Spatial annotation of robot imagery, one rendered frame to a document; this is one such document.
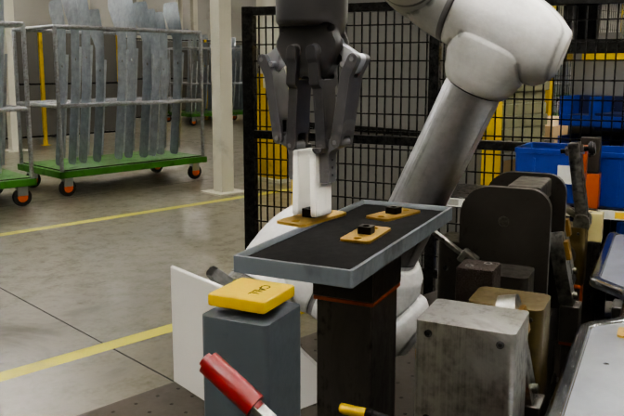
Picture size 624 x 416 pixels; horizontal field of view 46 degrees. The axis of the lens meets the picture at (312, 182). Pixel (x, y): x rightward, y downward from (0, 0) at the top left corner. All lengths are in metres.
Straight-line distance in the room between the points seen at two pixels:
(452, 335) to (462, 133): 0.59
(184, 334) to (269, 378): 0.90
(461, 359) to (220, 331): 0.24
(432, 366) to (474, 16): 0.64
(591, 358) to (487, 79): 0.48
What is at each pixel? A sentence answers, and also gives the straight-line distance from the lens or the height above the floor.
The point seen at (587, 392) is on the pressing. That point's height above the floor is 1.00.
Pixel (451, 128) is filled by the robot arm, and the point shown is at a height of 1.26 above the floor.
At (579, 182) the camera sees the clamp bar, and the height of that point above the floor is 1.14.
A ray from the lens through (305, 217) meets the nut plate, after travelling 0.79.
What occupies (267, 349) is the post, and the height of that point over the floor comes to 1.12.
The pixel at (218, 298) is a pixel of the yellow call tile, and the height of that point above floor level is 1.16.
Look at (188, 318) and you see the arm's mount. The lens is 1.54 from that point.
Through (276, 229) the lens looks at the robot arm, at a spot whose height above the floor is 1.03.
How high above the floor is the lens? 1.37
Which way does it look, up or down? 9 degrees down
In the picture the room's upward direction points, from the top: straight up
